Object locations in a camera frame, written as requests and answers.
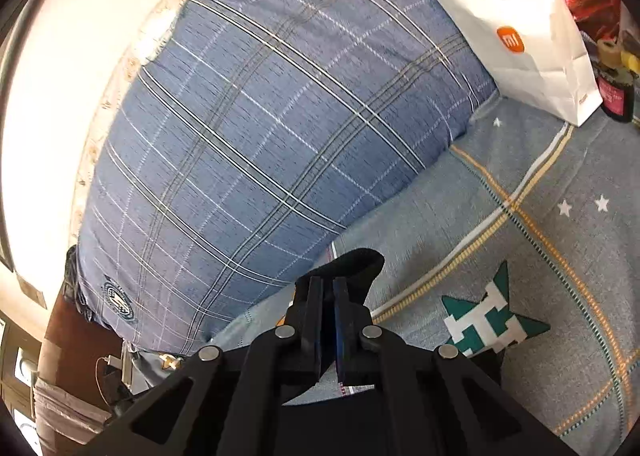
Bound grey star patterned quilt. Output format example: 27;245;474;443
209;86;640;456

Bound blue plaid pillow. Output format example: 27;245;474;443
74;0;496;354

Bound dark bottle with beige cap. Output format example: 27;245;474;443
597;39;634;123

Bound black pants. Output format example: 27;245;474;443
277;248;490;455

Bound white paper shopping bag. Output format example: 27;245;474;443
438;0;602;127

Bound grey cloth on nightstand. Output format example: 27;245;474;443
32;377;111;445

